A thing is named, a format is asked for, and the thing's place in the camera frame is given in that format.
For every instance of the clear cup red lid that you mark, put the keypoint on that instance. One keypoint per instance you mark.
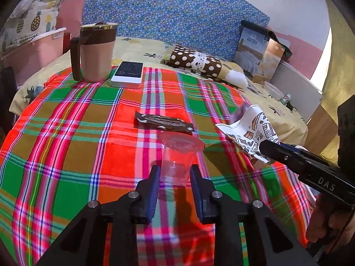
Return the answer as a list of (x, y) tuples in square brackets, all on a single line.
[(178, 156)]

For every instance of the brown polka dot pillow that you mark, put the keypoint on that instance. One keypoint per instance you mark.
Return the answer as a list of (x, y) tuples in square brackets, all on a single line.
[(208, 66)]

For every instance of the yellow pineapple bedsheet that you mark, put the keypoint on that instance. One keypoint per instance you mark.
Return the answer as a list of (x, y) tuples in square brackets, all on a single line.
[(288, 125)]

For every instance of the person's right hand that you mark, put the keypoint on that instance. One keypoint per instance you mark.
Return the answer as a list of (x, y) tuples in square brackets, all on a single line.
[(324, 217)]

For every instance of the pink storage box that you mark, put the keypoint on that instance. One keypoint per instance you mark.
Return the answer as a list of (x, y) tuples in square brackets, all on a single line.
[(29, 58)]

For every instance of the brown snack wrapper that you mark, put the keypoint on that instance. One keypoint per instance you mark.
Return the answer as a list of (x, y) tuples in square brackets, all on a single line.
[(164, 123)]

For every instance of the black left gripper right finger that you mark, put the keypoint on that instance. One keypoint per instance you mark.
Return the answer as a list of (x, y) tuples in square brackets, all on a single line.
[(245, 233)]

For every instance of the blue floral headboard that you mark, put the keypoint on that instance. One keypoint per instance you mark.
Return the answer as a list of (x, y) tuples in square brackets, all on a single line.
[(210, 26)]

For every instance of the brown pink lidded mug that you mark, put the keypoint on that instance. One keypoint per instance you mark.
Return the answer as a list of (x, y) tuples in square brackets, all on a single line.
[(91, 52)]

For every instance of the small green bottle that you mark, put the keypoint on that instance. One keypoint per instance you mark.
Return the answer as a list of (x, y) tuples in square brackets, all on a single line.
[(285, 99)]

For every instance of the bedding package box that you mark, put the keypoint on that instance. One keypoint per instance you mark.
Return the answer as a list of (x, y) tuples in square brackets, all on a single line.
[(259, 52)]

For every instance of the colourful plaid tablecloth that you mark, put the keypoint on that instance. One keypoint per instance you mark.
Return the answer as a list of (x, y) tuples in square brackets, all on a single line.
[(78, 142)]

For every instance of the pineapple print bedding pile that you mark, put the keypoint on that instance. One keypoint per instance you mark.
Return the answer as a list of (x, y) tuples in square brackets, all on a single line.
[(29, 19)]

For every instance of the white smartphone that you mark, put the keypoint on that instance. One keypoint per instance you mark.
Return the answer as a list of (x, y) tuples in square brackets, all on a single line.
[(127, 75)]

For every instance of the clear plastic bowl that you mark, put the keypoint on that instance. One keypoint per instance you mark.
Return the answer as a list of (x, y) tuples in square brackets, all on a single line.
[(273, 91)]

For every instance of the white patterned paper wrapper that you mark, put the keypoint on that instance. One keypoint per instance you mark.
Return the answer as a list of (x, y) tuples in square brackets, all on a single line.
[(248, 132)]

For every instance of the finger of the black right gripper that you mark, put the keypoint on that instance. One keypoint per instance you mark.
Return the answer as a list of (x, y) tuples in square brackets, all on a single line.
[(312, 170)]

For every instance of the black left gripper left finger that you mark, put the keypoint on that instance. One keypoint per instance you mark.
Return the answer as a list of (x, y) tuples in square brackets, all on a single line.
[(82, 242)]

